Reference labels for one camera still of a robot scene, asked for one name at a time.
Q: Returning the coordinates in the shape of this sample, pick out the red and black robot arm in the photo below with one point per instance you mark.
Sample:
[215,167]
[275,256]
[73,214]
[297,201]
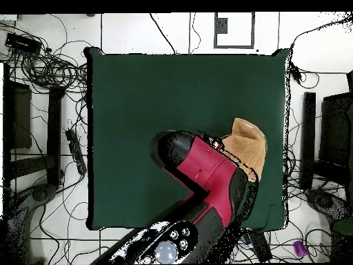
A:
[209,171]

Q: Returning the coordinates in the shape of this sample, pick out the black plug adapter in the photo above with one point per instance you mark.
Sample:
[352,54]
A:
[295,73]

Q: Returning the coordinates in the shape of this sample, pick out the tan terry towel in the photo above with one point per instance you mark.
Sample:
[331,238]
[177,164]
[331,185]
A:
[245,146]

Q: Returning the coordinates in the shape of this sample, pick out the purple object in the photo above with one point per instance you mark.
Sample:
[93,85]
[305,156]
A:
[299,248]

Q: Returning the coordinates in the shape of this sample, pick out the black adapter box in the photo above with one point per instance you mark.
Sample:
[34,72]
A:
[260,245]

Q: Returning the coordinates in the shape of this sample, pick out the black metal frame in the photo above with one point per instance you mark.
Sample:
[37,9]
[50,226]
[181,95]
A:
[53,132]
[309,138]

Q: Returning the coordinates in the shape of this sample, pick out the flat black box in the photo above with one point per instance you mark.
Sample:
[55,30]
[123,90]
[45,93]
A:
[23,44]

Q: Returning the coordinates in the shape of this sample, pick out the black power strip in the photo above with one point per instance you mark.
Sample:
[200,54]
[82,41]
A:
[75,151]

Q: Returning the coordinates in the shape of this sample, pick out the black stand base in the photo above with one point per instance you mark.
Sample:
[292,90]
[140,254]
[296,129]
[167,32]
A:
[38,193]
[328,204]

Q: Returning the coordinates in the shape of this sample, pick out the dark green table cloth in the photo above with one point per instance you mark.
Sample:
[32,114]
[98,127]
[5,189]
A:
[138,110]

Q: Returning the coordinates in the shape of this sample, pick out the grey square floor marker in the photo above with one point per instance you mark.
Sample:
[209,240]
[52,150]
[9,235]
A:
[252,33]

